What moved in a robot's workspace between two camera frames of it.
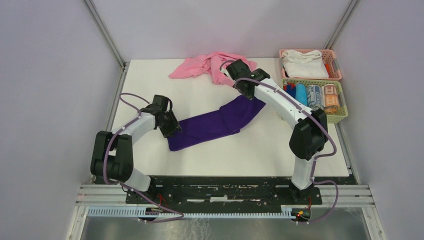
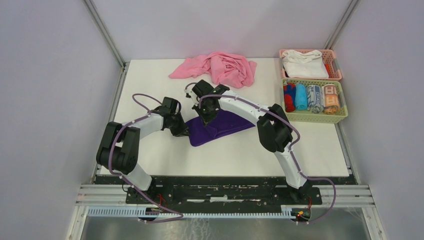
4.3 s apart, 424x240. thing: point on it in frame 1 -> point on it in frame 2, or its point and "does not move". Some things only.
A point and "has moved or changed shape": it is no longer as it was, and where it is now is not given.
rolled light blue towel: x=300 y=93 does not move
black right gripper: x=248 y=96 -> x=206 y=119
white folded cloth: x=305 y=64 does not move
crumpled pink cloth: x=210 y=64 does not move
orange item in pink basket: x=327 y=68 does not move
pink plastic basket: x=330 y=63 does not move
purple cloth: x=227 y=120 has moved or changed shape
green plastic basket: x=331 y=118 does not move
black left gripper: x=174 y=126 -> x=182 y=130
